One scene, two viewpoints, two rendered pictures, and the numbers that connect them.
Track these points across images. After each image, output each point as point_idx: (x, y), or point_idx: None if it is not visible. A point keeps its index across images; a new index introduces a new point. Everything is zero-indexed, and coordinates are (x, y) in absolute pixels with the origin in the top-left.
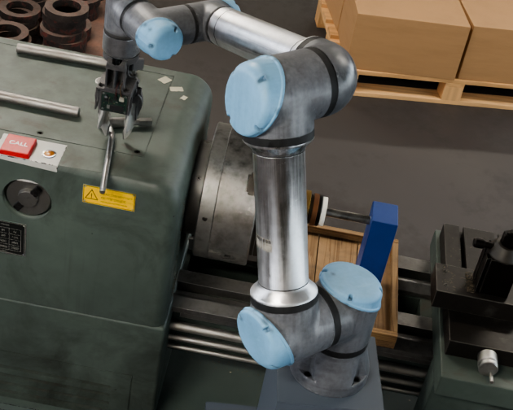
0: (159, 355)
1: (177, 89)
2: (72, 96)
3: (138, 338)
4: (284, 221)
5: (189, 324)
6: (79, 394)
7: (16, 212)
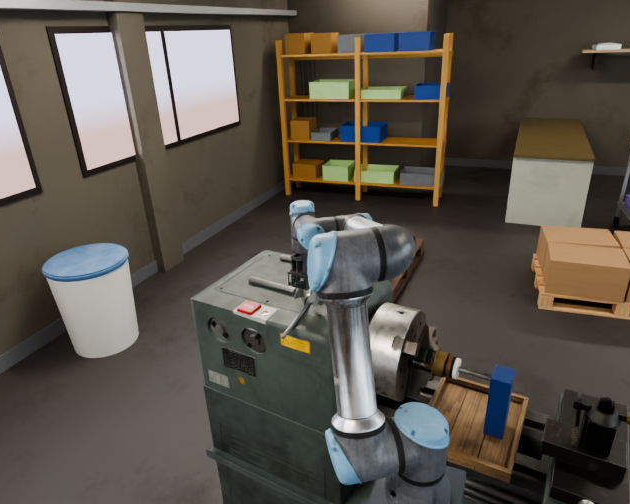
0: None
1: None
2: None
3: (324, 443)
4: (346, 361)
5: None
6: (297, 475)
7: (250, 349)
